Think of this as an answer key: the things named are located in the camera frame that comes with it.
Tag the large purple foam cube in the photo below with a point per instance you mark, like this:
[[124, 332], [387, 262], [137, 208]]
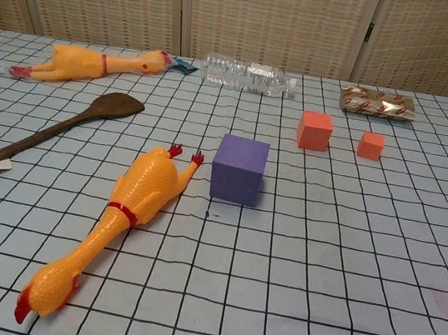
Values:
[[238, 169]]

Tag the small orange foam cube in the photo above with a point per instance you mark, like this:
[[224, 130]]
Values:
[[370, 146]]

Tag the blue checkered tablecloth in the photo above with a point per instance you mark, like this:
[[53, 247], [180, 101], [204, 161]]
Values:
[[317, 274]]

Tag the beige woven folding screen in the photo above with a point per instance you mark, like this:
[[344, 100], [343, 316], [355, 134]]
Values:
[[272, 14]]

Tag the large orange foam cube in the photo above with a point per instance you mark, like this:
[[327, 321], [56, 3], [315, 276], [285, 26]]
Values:
[[313, 132]]

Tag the unwrapped yellow rubber chicken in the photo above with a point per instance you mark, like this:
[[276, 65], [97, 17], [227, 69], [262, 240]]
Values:
[[146, 181]]

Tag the clear plastic water bottle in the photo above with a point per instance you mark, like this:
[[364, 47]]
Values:
[[246, 76]]

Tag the dark wooden spatula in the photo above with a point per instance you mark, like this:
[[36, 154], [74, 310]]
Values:
[[111, 104]]

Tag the bagged yellow rubber chicken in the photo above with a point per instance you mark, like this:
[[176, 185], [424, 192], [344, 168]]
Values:
[[79, 63]]

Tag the gold foil snack packet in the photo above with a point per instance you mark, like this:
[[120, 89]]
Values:
[[377, 103]]

